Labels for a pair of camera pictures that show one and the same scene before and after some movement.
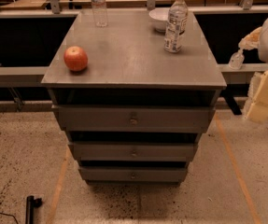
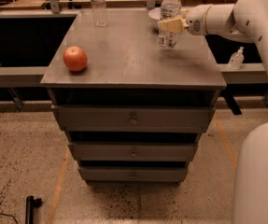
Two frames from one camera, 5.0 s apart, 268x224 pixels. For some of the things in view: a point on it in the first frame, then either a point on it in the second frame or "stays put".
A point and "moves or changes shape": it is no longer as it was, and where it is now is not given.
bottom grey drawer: [134, 174] stays put
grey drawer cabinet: [134, 115] stays put
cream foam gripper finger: [265, 92] to [195, 21]
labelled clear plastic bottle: [176, 23] moves or changes shape
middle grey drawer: [134, 151] stays put
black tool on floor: [31, 204] stays put
